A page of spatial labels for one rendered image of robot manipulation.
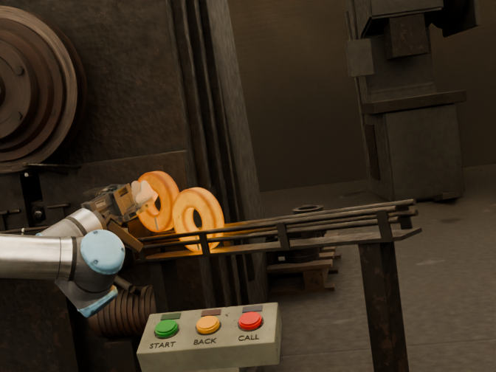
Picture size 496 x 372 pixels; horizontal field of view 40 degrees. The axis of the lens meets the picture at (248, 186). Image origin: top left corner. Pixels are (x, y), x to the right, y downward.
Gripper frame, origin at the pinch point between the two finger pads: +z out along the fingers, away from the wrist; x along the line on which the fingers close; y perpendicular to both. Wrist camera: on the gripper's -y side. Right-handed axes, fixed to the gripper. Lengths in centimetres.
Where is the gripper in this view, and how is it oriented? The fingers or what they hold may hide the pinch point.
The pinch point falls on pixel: (156, 194)
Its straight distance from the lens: 174.9
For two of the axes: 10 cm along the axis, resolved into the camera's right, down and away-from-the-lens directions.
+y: -3.2, -9.0, -3.0
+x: -7.2, 0.2, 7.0
